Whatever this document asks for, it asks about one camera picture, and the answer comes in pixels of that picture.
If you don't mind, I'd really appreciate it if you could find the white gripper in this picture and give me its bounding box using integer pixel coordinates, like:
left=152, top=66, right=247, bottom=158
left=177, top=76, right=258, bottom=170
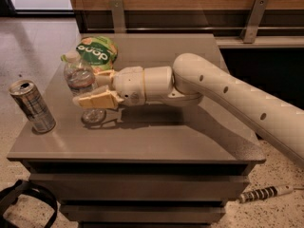
left=72, top=66, right=145, bottom=109

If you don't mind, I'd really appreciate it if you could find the clear plastic water bottle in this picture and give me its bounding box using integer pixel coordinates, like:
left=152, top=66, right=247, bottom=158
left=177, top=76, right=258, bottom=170
left=61, top=50, right=105, bottom=124

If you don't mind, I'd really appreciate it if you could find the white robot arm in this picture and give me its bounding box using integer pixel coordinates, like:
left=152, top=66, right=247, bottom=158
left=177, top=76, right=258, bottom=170
left=73, top=53, right=304, bottom=166

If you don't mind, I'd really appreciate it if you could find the silver redbull can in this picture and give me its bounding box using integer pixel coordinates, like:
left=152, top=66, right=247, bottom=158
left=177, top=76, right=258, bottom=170
left=9, top=80, right=56, bottom=133

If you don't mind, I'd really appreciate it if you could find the green snack bag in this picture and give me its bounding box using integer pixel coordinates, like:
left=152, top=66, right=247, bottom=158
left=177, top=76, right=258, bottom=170
left=76, top=36, right=118, bottom=75

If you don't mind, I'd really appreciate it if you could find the grey drawer cabinet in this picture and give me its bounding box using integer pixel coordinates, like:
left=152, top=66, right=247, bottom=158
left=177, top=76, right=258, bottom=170
left=7, top=32, right=266, bottom=228

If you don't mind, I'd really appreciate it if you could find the white power strip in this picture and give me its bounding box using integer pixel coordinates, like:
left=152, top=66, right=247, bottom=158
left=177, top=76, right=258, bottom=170
left=238, top=184, right=294, bottom=203

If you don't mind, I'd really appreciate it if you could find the left metal wall bracket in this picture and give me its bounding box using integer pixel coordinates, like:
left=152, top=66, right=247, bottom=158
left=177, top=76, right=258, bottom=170
left=109, top=0, right=126, bottom=33

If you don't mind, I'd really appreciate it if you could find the metal wall bracket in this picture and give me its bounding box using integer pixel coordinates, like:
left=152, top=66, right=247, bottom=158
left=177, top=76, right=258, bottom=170
left=109, top=0, right=126, bottom=33
left=240, top=0, right=269, bottom=44

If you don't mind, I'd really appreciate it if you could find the black bag strap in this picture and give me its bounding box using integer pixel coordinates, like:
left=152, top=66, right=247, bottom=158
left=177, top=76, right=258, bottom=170
left=0, top=179, right=59, bottom=228

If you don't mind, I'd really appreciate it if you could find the right metal wall bracket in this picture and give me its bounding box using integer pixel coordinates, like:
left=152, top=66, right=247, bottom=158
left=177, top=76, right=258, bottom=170
left=240, top=0, right=269, bottom=44

